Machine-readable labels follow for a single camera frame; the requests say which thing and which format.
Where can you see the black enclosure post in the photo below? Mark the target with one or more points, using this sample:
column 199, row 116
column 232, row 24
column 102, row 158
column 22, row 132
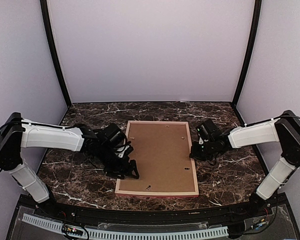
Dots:
column 53, row 52
column 248, row 53

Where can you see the brown cardboard backing board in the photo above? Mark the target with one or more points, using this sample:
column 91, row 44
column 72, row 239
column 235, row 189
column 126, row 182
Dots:
column 160, row 160

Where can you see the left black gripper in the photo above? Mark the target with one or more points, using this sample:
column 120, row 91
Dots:
column 121, row 168

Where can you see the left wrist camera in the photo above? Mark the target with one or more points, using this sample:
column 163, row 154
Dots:
column 114, row 138

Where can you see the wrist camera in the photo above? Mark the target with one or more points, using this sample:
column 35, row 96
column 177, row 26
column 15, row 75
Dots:
column 114, row 138
column 207, row 131

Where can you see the left small circuit board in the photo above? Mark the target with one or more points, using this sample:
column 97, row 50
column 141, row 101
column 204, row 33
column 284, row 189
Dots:
column 71, row 230

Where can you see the right small circuit board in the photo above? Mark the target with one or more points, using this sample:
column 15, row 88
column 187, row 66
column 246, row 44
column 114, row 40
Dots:
column 258, row 224

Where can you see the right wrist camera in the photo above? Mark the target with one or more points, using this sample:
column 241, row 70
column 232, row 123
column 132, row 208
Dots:
column 207, row 131

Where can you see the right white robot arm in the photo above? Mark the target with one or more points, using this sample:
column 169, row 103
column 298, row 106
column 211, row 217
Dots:
column 283, row 129

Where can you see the white slotted cable duct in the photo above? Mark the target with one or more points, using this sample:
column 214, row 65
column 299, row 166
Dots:
column 126, row 232

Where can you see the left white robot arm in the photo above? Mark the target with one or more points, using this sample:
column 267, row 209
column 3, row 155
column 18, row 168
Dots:
column 18, row 133

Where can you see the black front rail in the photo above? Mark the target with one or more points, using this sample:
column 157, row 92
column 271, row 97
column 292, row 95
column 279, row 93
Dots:
column 225, row 215

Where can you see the left black enclosure post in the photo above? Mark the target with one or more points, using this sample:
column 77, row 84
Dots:
column 53, row 52

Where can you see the right black enclosure post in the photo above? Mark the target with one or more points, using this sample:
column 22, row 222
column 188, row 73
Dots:
column 248, row 53

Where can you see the pink wooden picture frame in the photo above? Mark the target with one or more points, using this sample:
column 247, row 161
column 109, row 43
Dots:
column 120, row 190

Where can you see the small circuit board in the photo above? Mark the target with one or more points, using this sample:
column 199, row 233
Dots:
column 258, row 224
column 71, row 230

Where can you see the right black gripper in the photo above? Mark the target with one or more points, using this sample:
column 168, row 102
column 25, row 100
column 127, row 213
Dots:
column 195, row 154

